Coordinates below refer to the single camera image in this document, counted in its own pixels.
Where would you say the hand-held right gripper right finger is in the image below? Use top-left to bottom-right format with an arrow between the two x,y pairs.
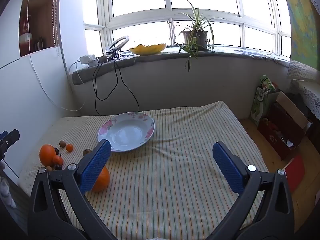
205,141 -> 295,240

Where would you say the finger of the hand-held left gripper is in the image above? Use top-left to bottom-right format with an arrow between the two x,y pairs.
0,129 -> 20,160

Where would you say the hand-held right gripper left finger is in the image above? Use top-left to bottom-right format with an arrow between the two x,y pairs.
27,139 -> 118,240

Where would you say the large orange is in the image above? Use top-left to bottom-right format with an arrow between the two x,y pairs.
39,144 -> 56,167
91,166 -> 110,192

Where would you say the floral white plate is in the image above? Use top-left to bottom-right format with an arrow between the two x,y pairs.
97,112 -> 155,152

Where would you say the person's left forearm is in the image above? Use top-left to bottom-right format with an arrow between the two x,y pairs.
0,160 -> 17,208

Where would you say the cardboard box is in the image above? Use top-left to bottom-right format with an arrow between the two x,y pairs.
257,91 -> 313,160

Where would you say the striped bedsheet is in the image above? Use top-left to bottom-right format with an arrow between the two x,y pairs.
17,101 -> 269,240

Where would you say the red flat box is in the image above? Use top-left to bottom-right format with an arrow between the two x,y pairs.
284,155 -> 306,193

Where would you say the green printed plastic bag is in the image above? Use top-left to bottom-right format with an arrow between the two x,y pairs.
250,75 -> 277,127

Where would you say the red and white container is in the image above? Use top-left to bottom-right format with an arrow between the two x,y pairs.
19,17 -> 32,49

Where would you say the white lace cloth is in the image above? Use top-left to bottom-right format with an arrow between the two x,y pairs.
291,79 -> 320,120

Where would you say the yellow melon rind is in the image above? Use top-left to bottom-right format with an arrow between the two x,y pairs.
129,43 -> 167,56

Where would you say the wooden shelf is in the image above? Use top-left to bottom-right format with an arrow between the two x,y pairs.
19,0 -> 62,57

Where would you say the potted spider plant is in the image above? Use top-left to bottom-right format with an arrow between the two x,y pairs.
167,0 -> 225,72

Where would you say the black cable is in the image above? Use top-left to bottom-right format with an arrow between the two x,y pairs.
93,59 -> 140,117
95,59 -> 123,101

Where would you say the white cable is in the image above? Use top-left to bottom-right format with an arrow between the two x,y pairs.
26,0 -> 87,112

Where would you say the ring light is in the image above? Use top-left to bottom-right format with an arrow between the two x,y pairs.
103,35 -> 130,60

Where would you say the wall poster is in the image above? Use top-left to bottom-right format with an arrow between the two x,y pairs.
280,0 -> 320,63

